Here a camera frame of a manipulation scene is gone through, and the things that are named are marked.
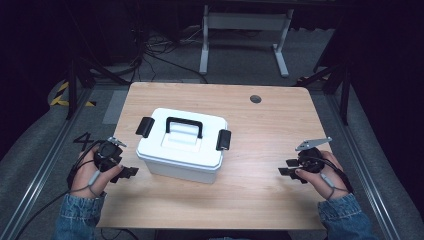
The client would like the person's right hand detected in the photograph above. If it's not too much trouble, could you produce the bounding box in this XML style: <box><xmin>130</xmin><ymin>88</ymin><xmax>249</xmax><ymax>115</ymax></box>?
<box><xmin>294</xmin><ymin>150</ymin><xmax>352</xmax><ymax>201</ymax></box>

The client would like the white metal table frame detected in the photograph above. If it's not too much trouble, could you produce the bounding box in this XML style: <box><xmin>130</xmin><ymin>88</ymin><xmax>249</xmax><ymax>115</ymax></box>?
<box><xmin>198</xmin><ymin>4</ymin><xmax>296</xmax><ymax>79</ymax></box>

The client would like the bundle of black floor cables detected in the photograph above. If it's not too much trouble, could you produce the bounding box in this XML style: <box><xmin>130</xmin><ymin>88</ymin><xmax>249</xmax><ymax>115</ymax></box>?
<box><xmin>131</xmin><ymin>28</ymin><xmax>209</xmax><ymax>85</ymax></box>

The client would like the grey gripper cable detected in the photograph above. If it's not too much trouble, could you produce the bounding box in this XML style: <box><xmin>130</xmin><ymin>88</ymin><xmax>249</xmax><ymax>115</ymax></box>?
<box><xmin>70</xmin><ymin>169</ymin><xmax>102</xmax><ymax>199</ymax></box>
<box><xmin>319</xmin><ymin>172</ymin><xmax>350</xmax><ymax>201</ymax></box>

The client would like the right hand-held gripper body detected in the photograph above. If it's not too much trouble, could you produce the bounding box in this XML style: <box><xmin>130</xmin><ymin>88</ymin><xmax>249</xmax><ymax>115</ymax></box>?
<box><xmin>294</xmin><ymin>136</ymin><xmax>334</xmax><ymax>174</ymax></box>

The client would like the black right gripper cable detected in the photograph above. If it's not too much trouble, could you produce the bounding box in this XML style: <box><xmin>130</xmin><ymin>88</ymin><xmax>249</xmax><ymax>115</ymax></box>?
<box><xmin>315</xmin><ymin>155</ymin><xmax>355</xmax><ymax>195</ymax></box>

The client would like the grey left gripper cable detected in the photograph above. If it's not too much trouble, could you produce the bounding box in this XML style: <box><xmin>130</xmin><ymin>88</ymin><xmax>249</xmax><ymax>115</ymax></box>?
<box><xmin>70</xmin><ymin>169</ymin><xmax>102</xmax><ymax>199</ymax></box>

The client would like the grey right gripper cable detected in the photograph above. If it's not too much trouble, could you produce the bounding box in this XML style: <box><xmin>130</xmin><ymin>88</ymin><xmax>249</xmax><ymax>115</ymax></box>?
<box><xmin>319</xmin><ymin>172</ymin><xmax>350</xmax><ymax>201</ymax></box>

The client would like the black tripod stand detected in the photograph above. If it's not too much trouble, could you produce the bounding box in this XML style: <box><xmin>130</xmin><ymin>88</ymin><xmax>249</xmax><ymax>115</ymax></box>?
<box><xmin>295</xmin><ymin>58</ymin><xmax>353</xmax><ymax>127</ymax></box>
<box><xmin>64</xmin><ymin>58</ymin><xmax>132</xmax><ymax>121</ymax></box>

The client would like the person's left hand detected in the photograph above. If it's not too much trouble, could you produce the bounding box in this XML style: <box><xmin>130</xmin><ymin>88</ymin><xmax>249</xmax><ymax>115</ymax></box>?
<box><xmin>70</xmin><ymin>146</ymin><xmax>125</xmax><ymax>200</ymax></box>

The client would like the yellow black hazard tape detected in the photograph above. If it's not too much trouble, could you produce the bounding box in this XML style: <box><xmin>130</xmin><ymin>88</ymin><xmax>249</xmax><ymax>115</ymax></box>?
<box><xmin>49</xmin><ymin>81</ymin><xmax>98</xmax><ymax>108</ymax></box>

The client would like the white storage box black handle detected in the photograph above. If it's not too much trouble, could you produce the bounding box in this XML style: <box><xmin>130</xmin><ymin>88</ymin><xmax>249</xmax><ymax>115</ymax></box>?
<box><xmin>134</xmin><ymin>107</ymin><xmax>233</xmax><ymax>185</ymax></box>

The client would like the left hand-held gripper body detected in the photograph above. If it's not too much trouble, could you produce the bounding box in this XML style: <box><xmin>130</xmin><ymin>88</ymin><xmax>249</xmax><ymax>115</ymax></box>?
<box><xmin>93</xmin><ymin>136</ymin><xmax>128</xmax><ymax>173</ymax></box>

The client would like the grey floor plate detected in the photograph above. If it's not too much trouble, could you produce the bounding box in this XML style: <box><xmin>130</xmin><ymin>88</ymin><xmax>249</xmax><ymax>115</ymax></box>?
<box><xmin>101</xmin><ymin>89</ymin><xmax>130</xmax><ymax>126</ymax></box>

